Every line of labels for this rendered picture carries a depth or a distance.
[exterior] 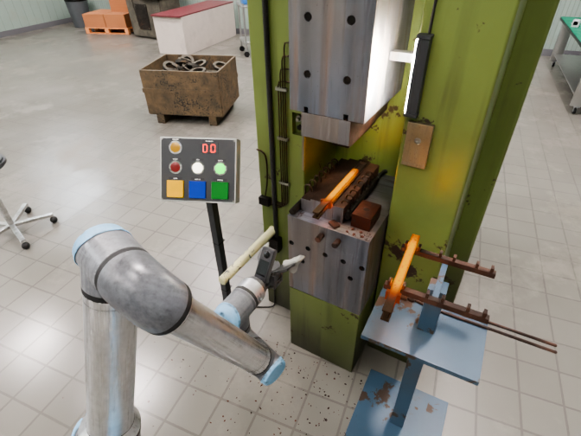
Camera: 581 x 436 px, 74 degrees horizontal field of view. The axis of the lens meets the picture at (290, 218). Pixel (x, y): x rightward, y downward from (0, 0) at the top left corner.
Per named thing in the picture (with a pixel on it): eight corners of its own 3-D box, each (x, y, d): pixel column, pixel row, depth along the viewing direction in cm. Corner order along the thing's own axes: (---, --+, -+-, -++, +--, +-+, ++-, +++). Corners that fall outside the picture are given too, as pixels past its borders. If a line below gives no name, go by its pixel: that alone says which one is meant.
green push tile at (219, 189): (227, 199, 167) (228, 182, 166) (210, 199, 167) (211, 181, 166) (228, 199, 168) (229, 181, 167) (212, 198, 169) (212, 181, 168)
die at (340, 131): (348, 146, 141) (350, 121, 135) (301, 135, 149) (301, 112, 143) (386, 109, 169) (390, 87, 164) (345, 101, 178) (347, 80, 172)
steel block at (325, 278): (359, 316, 178) (369, 242, 152) (289, 285, 194) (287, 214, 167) (397, 246, 216) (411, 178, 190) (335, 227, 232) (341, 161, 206)
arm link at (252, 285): (233, 281, 121) (258, 292, 117) (242, 272, 124) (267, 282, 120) (236, 300, 126) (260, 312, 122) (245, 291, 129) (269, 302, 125)
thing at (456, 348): (477, 386, 125) (479, 382, 123) (360, 337, 140) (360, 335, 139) (488, 319, 146) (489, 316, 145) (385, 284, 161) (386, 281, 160)
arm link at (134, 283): (160, 271, 65) (295, 362, 117) (127, 237, 72) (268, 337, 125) (110, 326, 62) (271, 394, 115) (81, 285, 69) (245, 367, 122)
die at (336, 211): (342, 223, 162) (343, 207, 157) (301, 210, 170) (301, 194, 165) (377, 178, 191) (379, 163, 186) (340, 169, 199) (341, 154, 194)
